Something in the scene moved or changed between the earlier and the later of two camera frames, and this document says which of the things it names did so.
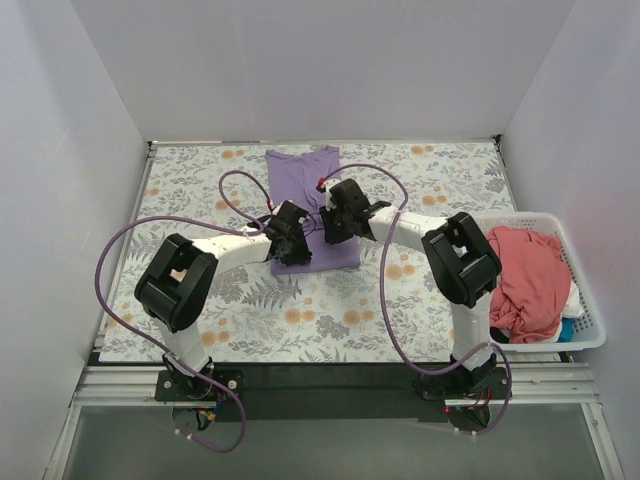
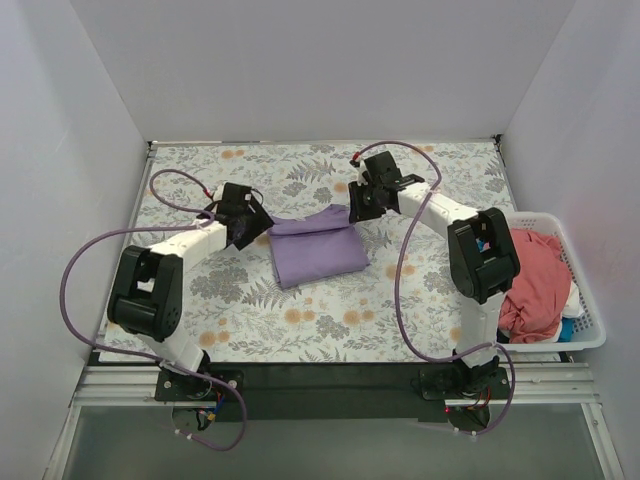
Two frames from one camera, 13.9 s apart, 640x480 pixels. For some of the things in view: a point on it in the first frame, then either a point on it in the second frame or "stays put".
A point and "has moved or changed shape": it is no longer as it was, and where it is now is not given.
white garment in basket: [574, 307] stays put
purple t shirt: [296, 178] has moved or changed shape
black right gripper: [331, 230] → [361, 201]
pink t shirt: [534, 282] stays put
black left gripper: [293, 248] → [255, 226]
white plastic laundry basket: [591, 333] stays put
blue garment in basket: [566, 330] stays put
